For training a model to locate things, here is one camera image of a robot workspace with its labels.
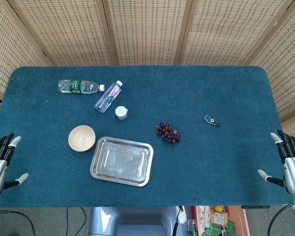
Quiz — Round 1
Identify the pink box of snacks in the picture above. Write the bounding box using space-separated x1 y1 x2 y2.
191 205 249 236

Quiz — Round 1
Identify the stainless steel tray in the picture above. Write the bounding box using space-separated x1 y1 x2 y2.
89 136 154 187

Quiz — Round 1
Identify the small white jar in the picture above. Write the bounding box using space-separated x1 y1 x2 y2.
115 106 128 120

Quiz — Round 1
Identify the bunch of dark grapes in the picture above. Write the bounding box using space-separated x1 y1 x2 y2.
156 122 181 144

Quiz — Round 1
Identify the black cable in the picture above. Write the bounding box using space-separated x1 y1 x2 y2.
0 209 37 236
267 198 295 236

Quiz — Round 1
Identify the green label water bottle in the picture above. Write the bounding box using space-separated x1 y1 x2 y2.
57 79 106 94

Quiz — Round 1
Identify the blue table mat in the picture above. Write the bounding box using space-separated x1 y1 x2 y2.
0 65 295 208

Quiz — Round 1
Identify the cream bowl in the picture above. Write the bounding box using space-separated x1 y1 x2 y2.
68 125 96 151

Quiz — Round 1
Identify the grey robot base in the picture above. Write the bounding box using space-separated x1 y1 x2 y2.
88 206 187 236

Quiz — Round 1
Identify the woven folding screen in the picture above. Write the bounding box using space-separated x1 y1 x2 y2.
0 0 295 138

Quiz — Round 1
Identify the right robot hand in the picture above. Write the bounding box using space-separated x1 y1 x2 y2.
258 129 295 198

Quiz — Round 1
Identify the pink label water bottle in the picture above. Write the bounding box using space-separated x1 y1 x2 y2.
94 80 123 114

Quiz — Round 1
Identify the blue correction tape dispenser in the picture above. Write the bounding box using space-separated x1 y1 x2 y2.
203 114 221 127

